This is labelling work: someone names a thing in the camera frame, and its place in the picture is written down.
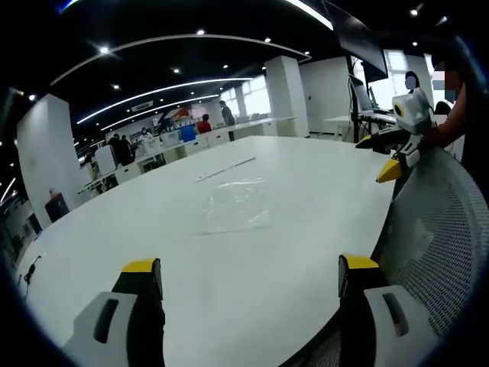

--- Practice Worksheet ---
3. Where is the person at right edge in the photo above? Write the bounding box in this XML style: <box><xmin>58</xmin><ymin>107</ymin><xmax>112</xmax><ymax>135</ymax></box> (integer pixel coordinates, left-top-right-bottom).
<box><xmin>430</xmin><ymin>34</ymin><xmax>487</xmax><ymax>180</ymax></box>

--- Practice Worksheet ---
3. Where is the grey mesh office chair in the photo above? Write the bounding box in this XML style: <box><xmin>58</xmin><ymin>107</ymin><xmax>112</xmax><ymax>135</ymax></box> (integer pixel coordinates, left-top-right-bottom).
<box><xmin>376</xmin><ymin>146</ymin><xmax>489</xmax><ymax>339</ymax></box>

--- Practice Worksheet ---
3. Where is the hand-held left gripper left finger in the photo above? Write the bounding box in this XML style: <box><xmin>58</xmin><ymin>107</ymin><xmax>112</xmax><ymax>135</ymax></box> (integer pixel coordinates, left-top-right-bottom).
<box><xmin>63</xmin><ymin>258</ymin><xmax>166</xmax><ymax>367</ymax></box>

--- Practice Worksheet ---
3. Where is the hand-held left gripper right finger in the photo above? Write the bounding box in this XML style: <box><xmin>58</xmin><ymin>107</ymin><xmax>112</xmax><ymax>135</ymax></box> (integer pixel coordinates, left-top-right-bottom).
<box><xmin>338</xmin><ymin>252</ymin><xmax>429</xmax><ymax>367</ymax></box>

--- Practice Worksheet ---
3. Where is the laptop on stand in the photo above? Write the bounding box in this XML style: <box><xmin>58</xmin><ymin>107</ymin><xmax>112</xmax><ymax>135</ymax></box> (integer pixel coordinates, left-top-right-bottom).
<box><xmin>348</xmin><ymin>75</ymin><xmax>377</xmax><ymax>115</ymax></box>

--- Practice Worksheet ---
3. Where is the long white desk row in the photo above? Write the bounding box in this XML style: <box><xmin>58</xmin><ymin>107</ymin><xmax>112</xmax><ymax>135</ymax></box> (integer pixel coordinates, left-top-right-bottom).
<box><xmin>78</xmin><ymin>116</ymin><xmax>299</xmax><ymax>196</ymax></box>

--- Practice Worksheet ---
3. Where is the clear food packaging bag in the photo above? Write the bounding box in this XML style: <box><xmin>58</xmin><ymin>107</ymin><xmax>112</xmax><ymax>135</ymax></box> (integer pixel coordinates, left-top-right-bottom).
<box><xmin>189</xmin><ymin>175</ymin><xmax>274</xmax><ymax>236</ymax></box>

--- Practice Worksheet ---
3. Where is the black cable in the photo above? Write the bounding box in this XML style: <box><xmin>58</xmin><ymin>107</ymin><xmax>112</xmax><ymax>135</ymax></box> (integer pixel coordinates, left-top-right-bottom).
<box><xmin>22</xmin><ymin>255</ymin><xmax>44</xmax><ymax>287</ymax></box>

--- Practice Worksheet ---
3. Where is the large black monitor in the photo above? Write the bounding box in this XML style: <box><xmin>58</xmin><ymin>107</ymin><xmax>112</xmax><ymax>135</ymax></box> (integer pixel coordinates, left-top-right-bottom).
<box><xmin>338</xmin><ymin>21</ymin><xmax>390</xmax><ymax>82</ymax></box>

